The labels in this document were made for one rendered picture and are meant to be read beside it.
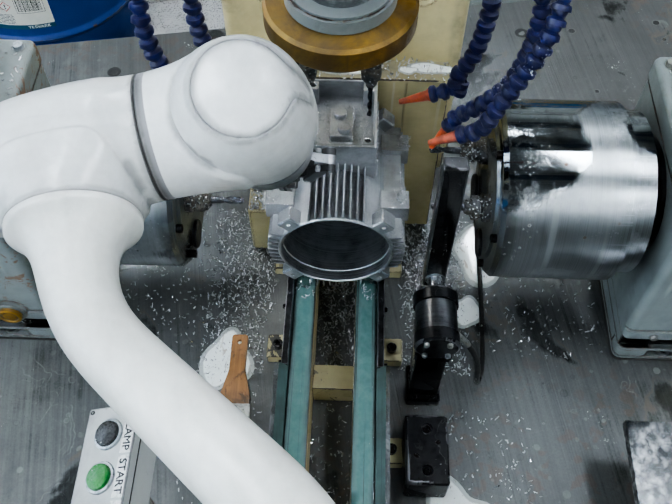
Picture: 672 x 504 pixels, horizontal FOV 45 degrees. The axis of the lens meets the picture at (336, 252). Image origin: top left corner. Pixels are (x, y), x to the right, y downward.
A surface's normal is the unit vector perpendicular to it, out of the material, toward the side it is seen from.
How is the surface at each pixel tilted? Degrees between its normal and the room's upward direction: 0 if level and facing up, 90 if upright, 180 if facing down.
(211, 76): 25
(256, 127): 50
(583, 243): 69
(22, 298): 90
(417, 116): 90
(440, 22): 90
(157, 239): 77
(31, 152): 17
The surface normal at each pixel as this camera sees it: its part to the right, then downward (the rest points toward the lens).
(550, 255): -0.04, 0.74
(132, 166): 0.15, 0.51
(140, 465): 0.92, -0.18
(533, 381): 0.00, -0.54
